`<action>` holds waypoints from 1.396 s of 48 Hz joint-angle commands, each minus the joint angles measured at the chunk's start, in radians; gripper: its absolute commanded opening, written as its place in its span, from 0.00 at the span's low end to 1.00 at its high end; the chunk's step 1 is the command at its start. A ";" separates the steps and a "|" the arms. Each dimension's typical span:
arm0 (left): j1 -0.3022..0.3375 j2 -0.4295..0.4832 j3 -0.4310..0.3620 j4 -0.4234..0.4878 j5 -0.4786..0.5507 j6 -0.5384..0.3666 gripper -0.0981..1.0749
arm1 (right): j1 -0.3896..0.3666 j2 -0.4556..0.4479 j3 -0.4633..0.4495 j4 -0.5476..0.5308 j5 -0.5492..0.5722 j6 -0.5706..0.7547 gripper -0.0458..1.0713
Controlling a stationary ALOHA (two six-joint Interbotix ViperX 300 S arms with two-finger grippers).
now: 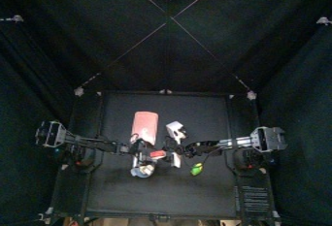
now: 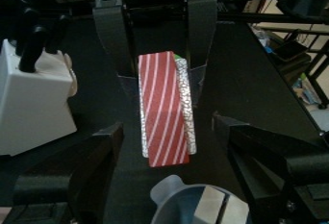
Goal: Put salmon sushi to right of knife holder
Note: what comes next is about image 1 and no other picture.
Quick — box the salmon sushi toy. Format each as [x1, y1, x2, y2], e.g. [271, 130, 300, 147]
[148, 149, 168, 160]

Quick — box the pink red knife holder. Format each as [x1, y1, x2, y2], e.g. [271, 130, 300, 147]
[130, 111, 159, 146]

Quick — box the white round toy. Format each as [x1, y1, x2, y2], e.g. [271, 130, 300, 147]
[130, 163, 156, 178]

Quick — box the white boxy toy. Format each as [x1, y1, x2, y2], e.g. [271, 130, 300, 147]
[164, 120, 187, 145]

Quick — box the green yellow toy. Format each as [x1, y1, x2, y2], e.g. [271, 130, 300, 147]
[188, 162, 205, 177]

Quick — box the white text label sticker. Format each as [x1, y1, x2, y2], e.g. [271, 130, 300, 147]
[239, 185, 270, 215]

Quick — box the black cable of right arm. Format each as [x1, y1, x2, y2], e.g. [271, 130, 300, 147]
[201, 147, 223, 167]

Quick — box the thin diagonal frame cord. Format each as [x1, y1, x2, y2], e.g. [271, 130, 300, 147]
[79, 0, 230, 88]
[120, 0, 253, 92]

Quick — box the silver frame bracket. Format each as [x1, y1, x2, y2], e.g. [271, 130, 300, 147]
[0, 15, 24, 23]
[314, 16, 332, 26]

